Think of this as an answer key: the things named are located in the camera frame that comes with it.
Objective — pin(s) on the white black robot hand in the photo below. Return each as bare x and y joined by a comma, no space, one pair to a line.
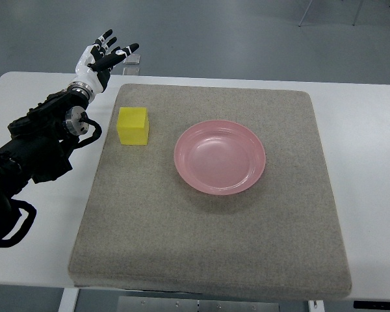
92,72

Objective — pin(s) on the yellow foam block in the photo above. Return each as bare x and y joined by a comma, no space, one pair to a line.
133,126

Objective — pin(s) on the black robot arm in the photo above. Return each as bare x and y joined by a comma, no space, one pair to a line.
39,150

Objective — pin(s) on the pink plate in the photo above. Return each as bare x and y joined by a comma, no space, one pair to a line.
219,157

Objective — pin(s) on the clear floor socket cover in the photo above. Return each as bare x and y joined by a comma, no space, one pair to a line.
131,65

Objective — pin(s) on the beige felt mat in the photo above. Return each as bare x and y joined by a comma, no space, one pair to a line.
144,228

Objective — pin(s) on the metal table crossbar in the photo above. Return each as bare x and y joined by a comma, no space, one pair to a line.
134,303

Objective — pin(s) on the black label strip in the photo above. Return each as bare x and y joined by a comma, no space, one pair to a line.
375,305

